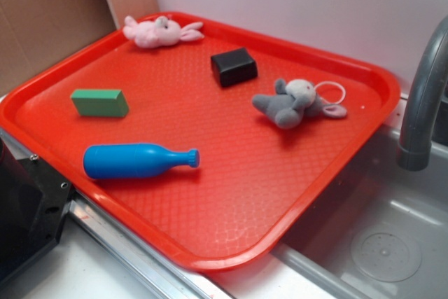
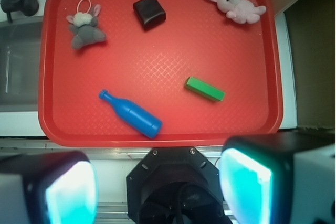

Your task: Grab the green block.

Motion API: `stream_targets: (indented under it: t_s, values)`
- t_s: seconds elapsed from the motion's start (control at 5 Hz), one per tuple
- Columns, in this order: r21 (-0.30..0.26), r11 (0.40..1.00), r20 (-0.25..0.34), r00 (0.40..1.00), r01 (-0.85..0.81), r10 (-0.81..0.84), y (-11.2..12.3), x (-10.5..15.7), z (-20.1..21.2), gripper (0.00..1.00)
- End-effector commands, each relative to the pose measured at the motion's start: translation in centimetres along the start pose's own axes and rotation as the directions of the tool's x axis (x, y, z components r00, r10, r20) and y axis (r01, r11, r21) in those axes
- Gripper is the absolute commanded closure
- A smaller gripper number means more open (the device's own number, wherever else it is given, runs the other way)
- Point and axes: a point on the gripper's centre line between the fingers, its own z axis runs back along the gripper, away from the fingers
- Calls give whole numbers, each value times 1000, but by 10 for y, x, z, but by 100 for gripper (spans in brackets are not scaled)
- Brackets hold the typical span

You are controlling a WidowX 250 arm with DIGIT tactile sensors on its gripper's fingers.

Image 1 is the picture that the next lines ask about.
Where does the blue plastic toy bottle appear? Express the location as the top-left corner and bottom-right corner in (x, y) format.
(83, 144), (200, 179)

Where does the black rectangular block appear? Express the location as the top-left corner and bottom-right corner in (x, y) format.
(210, 48), (258, 88)

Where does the brown cardboard panel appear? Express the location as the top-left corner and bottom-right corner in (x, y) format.
(1, 0), (159, 95)

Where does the grey plush mouse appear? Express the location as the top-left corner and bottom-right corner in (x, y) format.
(251, 78), (347, 130)

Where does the grey toy sink basin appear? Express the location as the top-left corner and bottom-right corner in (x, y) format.
(213, 100), (447, 298)

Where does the red plastic tray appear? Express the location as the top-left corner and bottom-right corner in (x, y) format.
(1, 20), (400, 272)

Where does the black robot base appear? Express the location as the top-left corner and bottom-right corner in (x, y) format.
(1, 141), (73, 286)

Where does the green rectangular block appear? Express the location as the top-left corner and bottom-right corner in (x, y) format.
(71, 89), (130, 118)

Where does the pink plush bunny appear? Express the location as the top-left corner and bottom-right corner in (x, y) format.
(122, 15), (204, 49)

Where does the grey toy faucet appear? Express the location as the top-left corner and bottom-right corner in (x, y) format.
(397, 18), (447, 171)

